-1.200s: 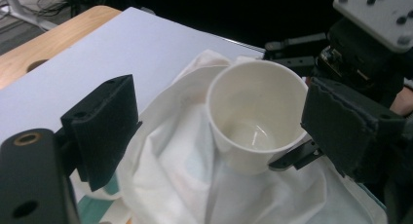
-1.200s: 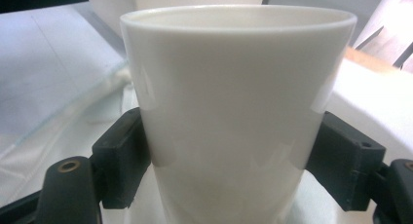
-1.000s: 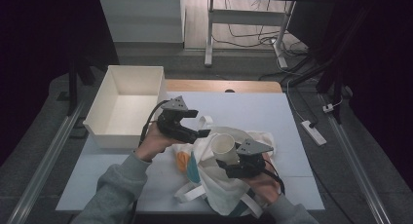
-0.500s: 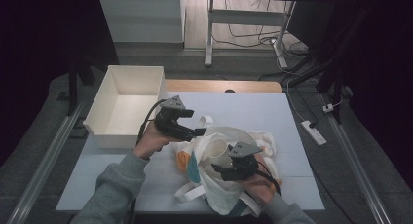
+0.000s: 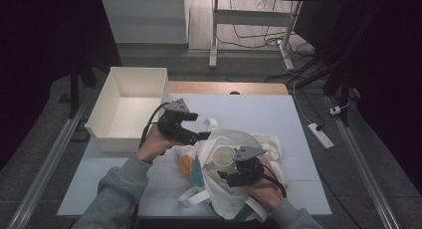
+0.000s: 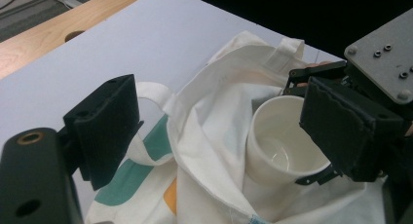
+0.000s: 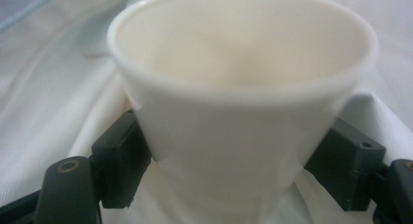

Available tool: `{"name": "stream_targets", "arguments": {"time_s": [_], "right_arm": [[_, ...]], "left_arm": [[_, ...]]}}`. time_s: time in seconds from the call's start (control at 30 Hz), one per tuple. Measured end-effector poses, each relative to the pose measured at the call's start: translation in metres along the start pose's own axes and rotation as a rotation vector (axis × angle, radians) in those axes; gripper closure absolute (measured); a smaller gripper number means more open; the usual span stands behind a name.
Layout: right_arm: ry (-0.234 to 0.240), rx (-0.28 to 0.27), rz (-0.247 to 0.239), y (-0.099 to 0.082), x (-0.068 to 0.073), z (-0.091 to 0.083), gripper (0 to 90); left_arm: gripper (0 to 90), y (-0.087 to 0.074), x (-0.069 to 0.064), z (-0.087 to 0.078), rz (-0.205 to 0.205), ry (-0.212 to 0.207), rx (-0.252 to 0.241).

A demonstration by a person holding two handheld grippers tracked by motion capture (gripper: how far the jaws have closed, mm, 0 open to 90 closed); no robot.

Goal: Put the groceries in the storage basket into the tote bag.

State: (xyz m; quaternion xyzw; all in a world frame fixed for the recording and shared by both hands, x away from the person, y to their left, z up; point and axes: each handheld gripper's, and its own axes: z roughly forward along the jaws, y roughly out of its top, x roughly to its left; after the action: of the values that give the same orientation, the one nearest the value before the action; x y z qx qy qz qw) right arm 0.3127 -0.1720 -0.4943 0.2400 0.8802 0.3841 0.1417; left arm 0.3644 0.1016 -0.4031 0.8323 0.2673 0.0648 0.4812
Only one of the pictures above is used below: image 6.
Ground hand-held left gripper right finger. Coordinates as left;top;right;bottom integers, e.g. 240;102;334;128
298;76;405;183

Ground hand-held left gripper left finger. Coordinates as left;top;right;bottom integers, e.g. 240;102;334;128
62;73;144;191

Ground white cup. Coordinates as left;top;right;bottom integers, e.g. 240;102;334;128
244;94;332;188

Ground white tote bag coloured patches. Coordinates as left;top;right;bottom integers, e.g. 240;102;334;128
85;30;388;224

